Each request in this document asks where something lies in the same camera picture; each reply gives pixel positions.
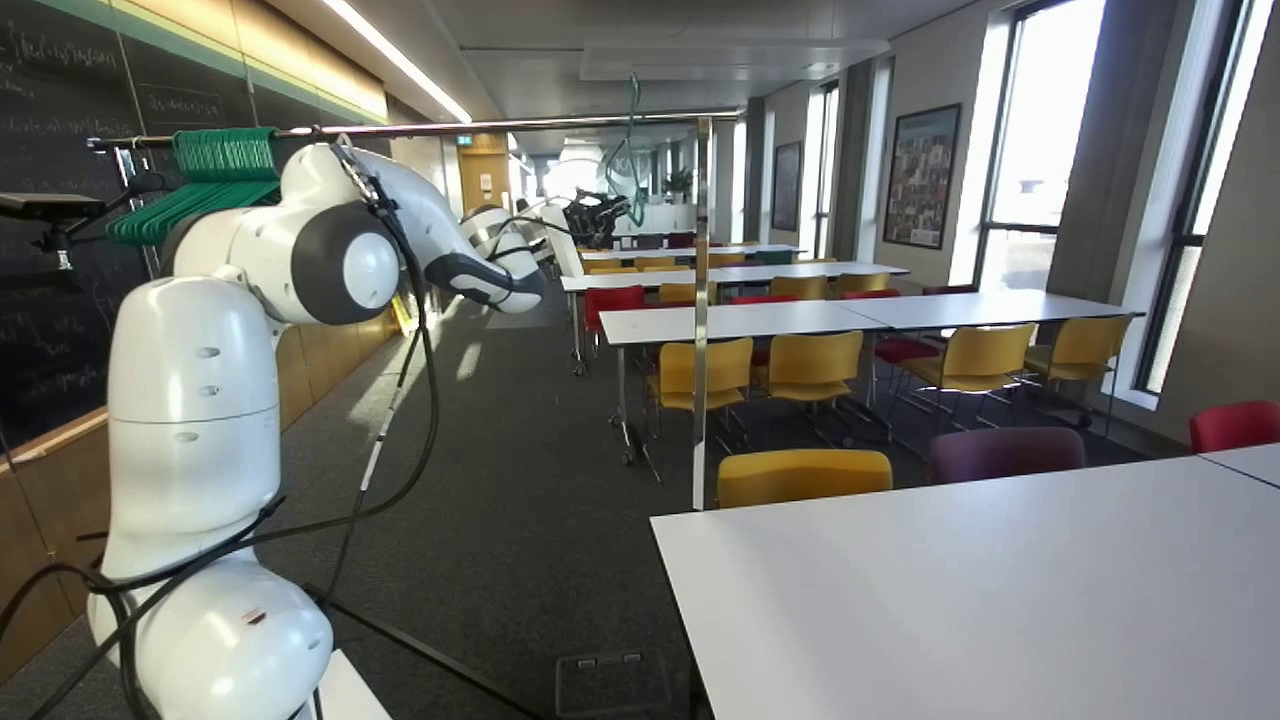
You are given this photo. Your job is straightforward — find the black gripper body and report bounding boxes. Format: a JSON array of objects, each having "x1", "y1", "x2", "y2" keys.
[{"x1": 561, "y1": 191, "x2": 631, "y2": 252}]

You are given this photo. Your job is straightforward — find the white robot base platform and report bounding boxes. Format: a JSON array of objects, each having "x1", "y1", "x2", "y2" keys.
[{"x1": 307, "y1": 643, "x2": 399, "y2": 720}]

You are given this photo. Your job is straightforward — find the green hanger bundle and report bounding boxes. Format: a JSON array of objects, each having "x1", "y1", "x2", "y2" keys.
[{"x1": 106, "y1": 124, "x2": 289, "y2": 252}]

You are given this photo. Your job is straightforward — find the metal clothes rack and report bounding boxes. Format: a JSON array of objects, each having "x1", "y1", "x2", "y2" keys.
[{"x1": 85, "y1": 108, "x2": 744, "y2": 513}]

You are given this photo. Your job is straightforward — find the wooden door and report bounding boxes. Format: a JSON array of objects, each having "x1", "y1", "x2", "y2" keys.
[{"x1": 453, "y1": 127, "x2": 516, "y2": 222}]

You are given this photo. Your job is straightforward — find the tall glass window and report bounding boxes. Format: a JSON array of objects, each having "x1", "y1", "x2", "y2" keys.
[
  {"x1": 948, "y1": 0, "x2": 1111, "y2": 292},
  {"x1": 1135, "y1": 0, "x2": 1280, "y2": 405},
  {"x1": 796, "y1": 81, "x2": 849, "y2": 269}
]

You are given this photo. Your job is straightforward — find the long white table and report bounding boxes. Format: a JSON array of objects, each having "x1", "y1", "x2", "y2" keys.
[{"x1": 594, "y1": 290, "x2": 1148, "y2": 463}]

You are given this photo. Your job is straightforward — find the ceiling light strip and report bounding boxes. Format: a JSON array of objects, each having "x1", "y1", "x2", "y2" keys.
[{"x1": 315, "y1": 0, "x2": 479, "y2": 127}]

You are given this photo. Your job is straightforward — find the floor outlet box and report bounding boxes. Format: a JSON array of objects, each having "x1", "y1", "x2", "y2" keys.
[{"x1": 547, "y1": 643, "x2": 649, "y2": 720}]

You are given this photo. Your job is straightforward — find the purple chair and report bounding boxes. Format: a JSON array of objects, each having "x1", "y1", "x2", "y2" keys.
[{"x1": 924, "y1": 424, "x2": 1093, "y2": 490}]

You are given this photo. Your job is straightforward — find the black device on stand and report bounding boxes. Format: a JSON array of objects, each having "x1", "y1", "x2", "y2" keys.
[{"x1": 0, "y1": 189, "x2": 106, "y2": 276}]

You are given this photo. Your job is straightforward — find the white work table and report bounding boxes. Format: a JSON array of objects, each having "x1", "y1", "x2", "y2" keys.
[{"x1": 649, "y1": 454, "x2": 1280, "y2": 720}]

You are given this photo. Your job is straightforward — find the large framed wall poster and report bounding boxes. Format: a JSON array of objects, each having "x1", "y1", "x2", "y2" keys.
[{"x1": 879, "y1": 101, "x2": 968, "y2": 258}]

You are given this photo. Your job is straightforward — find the dark wall chalkboard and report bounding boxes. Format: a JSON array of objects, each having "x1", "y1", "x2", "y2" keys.
[{"x1": 0, "y1": 0, "x2": 393, "y2": 454}]

